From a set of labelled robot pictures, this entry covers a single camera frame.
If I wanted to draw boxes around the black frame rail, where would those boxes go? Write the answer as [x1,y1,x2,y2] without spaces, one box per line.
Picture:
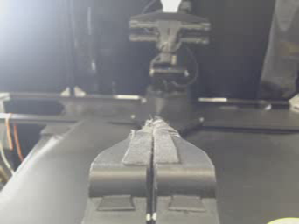
[0,91,299,132]

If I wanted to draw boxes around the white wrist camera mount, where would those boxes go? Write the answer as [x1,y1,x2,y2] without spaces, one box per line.
[159,0,185,13]

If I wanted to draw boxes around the white frame bracket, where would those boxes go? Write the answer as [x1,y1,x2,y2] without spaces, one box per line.
[61,85,89,98]

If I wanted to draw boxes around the orange cable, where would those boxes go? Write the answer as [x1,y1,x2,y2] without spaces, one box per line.
[4,113,26,162]

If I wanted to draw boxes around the yellow plate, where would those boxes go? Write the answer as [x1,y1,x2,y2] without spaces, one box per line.
[266,216,299,224]

